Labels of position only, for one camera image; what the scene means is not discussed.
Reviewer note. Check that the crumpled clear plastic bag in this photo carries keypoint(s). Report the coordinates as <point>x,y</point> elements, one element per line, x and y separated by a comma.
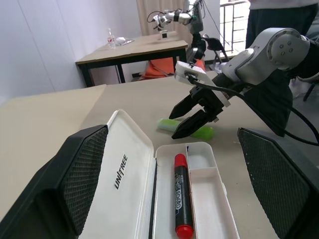
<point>123,41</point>

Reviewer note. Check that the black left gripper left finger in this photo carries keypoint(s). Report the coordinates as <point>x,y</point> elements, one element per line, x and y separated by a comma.
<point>49,189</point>

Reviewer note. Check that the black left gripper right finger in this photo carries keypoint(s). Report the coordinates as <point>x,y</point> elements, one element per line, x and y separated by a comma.
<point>281,184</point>

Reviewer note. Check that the small black white box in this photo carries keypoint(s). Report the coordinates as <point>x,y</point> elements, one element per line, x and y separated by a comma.
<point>164,35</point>

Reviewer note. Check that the person in dark trousers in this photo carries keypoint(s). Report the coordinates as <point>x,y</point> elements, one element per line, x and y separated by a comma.
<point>274,22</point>

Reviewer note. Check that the orange fabric bundle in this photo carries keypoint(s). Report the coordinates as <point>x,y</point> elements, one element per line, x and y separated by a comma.
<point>162,67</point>

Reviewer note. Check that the clear plastic bottle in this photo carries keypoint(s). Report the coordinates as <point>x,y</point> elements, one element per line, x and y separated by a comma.
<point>111,41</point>

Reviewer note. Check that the silver background robot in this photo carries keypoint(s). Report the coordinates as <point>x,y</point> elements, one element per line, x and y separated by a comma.
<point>195,22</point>

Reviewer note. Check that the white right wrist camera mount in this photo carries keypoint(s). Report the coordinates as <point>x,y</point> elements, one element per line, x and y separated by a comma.
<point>199,74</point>

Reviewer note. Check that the white Unitree pencil case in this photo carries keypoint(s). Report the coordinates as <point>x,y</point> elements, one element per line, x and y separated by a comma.
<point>139,174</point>

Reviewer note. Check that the red whiteboard marker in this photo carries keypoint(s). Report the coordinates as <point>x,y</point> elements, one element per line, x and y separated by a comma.
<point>182,194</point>

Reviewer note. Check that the green marker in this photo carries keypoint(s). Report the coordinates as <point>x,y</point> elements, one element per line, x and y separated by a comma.
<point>166,124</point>

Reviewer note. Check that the white window railing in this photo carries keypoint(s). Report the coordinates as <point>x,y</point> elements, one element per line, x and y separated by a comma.
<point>234,27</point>

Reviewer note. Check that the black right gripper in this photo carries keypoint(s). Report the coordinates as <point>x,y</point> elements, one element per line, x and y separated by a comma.
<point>210,102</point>

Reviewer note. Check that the black chair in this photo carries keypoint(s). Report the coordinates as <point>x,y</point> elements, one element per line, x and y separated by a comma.
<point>214,43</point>

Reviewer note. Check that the wooden table with black legs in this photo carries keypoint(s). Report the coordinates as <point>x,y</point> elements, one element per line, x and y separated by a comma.
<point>139,48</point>

